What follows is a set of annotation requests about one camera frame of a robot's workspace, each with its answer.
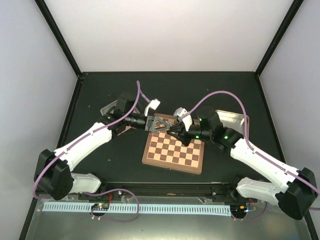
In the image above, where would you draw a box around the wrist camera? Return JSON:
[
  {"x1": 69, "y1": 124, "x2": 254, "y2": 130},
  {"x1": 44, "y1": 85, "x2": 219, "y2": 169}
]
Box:
[
  {"x1": 173, "y1": 107, "x2": 193, "y2": 132},
  {"x1": 144, "y1": 98, "x2": 161, "y2": 117}
]

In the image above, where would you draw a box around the black frame post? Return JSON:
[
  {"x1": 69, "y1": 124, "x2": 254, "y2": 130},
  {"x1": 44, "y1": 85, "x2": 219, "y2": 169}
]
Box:
[
  {"x1": 255, "y1": 0, "x2": 304, "y2": 77},
  {"x1": 34, "y1": 0, "x2": 82, "y2": 77}
]

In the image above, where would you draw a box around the black frame post right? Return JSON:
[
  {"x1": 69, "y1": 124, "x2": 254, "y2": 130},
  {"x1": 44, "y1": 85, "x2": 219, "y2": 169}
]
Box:
[{"x1": 255, "y1": 0, "x2": 304, "y2": 77}]

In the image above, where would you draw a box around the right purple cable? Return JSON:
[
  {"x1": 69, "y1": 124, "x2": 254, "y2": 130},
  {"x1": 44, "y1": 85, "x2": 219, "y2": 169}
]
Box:
[{"x1": 183, "y1": 90, "x2": 320, "y2": 196}]

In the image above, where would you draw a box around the wooden chess board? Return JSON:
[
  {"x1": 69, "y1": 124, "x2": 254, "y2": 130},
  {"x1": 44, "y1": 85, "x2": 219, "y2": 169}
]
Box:
[{"x1": 141, "y1": 112, "x2": 208, "y2": 175}]

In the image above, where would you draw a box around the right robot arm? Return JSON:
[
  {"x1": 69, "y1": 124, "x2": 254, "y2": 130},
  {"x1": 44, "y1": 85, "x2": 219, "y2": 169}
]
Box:
[{"x1": 167, "y1": 107, "x2": 319, "y2": 220}]

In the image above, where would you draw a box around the light blue slotted cable duct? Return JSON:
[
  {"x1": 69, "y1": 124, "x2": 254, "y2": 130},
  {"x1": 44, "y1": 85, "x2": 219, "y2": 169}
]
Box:
[{"x1": 42, "y1": 202, "x2": 231, "y2": 217}]

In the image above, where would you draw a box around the small circuit board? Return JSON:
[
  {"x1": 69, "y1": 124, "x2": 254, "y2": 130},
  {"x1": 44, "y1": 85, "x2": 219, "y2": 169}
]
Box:
[{"x1": 91, "y1": 203, "x2": 110, "y2": 211}]

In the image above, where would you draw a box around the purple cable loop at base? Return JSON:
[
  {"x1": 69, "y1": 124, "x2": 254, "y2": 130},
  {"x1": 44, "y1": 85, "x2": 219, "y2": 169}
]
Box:
[{"x1": 89, "y1": 188, "x2": 143, "y2": 223}]

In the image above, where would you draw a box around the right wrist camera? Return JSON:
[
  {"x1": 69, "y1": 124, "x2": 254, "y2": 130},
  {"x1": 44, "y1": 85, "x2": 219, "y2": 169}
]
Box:
[{"x1": 173, "y1": 107, "x2": 193, "y2": 132}]

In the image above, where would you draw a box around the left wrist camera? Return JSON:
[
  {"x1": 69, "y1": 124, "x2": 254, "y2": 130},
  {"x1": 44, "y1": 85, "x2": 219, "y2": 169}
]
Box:
[{"x1": 144, "y1": 98, "x2": 161, "y2": 117}]

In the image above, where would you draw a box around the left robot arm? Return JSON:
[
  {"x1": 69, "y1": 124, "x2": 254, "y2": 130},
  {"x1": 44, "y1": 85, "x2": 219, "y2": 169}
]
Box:
[{"x1": 33, "y1": 94, "x2": 170, "y2": 201}]

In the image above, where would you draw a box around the black frame post left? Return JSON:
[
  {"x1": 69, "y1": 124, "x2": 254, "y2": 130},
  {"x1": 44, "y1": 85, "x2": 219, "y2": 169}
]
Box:
[{"x1": 34, "y1": 0, "x2": 82, "y2": 77}]

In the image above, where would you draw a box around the yellow tin box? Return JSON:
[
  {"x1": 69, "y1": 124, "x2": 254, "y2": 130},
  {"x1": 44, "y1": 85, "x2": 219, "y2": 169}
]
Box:
[{"x1": 212, "y1": 110, "x2": 249, "y2": 145}]

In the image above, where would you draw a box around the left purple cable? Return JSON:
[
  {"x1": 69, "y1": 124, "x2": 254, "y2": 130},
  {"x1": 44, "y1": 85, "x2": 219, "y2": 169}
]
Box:
[{"x1": 33, "y1": 80, "x2": 151, "y2": 200}]

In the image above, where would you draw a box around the pink embossed tin box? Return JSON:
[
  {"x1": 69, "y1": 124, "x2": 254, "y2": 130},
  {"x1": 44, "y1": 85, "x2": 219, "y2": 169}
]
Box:
[{"x1": 100, "y1": 100, "x2": 134, "y2": 136}]

